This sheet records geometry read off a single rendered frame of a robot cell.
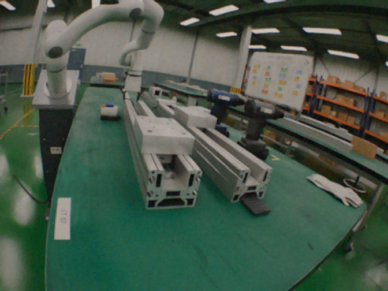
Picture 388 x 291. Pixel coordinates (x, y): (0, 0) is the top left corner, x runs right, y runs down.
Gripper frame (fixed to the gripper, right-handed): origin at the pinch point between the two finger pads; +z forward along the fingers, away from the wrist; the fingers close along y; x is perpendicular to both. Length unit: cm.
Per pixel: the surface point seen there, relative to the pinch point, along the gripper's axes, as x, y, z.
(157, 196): 100, 3, 3
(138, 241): 108, 8, 6
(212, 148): 86, -14, -2
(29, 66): -541, 324, -18
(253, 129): 73, -38, -5
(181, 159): 95, -2, -2
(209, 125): 68, -22, -3
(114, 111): 35.5, 10.4, 1.3
